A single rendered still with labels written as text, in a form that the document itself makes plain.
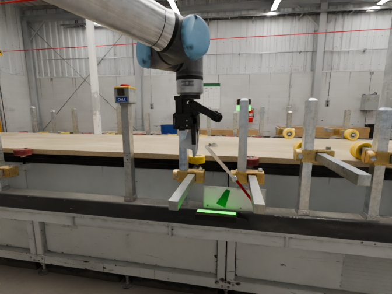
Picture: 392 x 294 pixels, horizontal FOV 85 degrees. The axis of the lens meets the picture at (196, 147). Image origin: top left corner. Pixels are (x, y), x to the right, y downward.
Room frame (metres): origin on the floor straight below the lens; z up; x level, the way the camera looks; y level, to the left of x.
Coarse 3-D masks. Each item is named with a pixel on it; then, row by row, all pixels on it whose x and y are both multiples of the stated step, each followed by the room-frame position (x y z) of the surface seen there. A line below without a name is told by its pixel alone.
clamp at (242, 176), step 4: (232, 172) 0.87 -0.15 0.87; (236, 172) 0.86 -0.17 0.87; (240, 172) 0.85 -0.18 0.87; (244, 172) 0.85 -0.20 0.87; (248, 172) 0.85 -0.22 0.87; (252, 172) 0.85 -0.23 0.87; (256, 172) 0.85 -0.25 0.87; (260, 172) 0.85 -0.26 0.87; (240, 176) 0.85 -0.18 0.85; (244, 176) 0.85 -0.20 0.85; (256, 176) 0.84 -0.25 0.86; (260, 176) 0.84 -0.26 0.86; (240, 180) 0.85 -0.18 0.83; (244, 180) 0.85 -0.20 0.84; (260, 180) 0.84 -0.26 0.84; (260, 184) 0.84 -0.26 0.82
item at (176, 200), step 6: (192, 168) 0.98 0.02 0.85; (198, 168) 0.98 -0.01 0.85; (192, 174) 0.88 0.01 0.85; (186, 180) 0.80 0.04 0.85; (192, 180) 0.83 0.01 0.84; (180, 186) 0.73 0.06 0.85; (186, 186) 0.73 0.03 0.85; (174, 192) 0.67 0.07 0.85; (180, 192) 0.67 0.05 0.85; (186, 192) 0.72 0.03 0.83; (174, 198) 0.62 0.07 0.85; (180, 198) 0.64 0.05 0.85; (174, 204) 0.60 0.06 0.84; (180, 204) 0.63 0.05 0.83; (174, 210) 0.61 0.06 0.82
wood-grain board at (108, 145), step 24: (24, 144) 1.40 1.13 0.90; (48, 144) 1.40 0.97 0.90; (72, 144) 1.40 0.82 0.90; (96, 144) 1.40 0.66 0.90; (120, 144) 1.40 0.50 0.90; (144, 144) 1.40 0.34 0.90; (168, 144) 1.40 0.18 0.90; (264, 144) 1.40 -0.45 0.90; (288, 144) 1.40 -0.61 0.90; (336, 144) 1.40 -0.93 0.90
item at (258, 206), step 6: (246, 168) 0.95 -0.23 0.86; (252, 168) 0.95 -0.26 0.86; (252, 180) 0.77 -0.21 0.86; (252, 186) 0.71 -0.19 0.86; (258, 186) 0.71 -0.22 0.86; (252, 192) 0.65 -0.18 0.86; (258, 192) 0.65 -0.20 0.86; (252, 198) 0.62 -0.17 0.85; (258, 198) 0.60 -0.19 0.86; (252, 204) 0.61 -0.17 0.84; (258, 204) 0.57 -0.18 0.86; (264, 204) 0.56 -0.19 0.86; (258, 210) 0.57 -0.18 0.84; (264, 210) 0.56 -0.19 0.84
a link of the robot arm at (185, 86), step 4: (176, 80) 0.73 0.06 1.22; (180, 80) 0.71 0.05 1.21; (184, 80) 0.70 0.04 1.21; (188, 80) 0.70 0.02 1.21; (192, 80) 0.70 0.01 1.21; (196, 80) 0.70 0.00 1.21; (200, 80) 0.71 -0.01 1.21; (176, 84) 0.73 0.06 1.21; (180, 84) 0.71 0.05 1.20; (184, 84) 0.70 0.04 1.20; (188, 84) 0.70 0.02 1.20; (192, 84) 0.70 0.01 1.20; (196, 84) 0.70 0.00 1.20; (200, 84) 0.71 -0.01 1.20; (176, 88) 0.73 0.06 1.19; (180, 88) 0.71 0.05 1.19; (184, 88) 0.70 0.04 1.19; (188, 88) 0.70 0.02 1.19; (192, 88) 0.70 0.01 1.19; (196, 88) 0.70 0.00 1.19; (200, 88) 0.71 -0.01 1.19; (180, 92) 0.71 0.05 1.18; (184, 92) 0.70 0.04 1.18; (188, 92) 0.70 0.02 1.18; (192, 92) 0.70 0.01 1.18; (196, 92) 0.70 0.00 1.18; (200, 92) 0.71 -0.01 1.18
